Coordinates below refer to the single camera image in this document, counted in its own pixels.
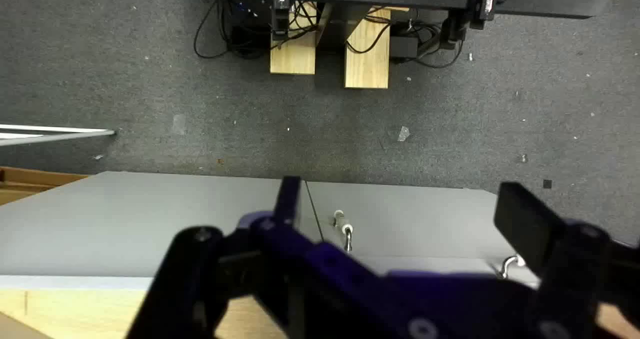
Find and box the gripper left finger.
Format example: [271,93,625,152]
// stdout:
[125,176,328,339]

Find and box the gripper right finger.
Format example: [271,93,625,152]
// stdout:
[493,181,640,339]

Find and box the grey cabinet with open drawer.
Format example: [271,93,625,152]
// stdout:
[0,171,324,339]

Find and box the grey drawer with wooden inside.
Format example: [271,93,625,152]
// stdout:
[0,275,288,339]

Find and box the wooden board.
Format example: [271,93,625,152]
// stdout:
[0,166,92,206]

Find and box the white metal bar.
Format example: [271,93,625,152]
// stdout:
[0,123,117,147]

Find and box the black power brick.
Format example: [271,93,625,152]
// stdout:
[389,34,420,60]

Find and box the black clamp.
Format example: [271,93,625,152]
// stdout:
[271,0,292,42]
[439,0,510,51]

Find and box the wooden block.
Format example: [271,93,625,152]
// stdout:
[344,7,392,89]
[270,1,319,75]

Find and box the silver drawer handle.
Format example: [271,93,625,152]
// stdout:
[333,209,354,253]
[499,254,526,280]

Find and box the black cable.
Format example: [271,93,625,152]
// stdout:
[193,0,232,60]

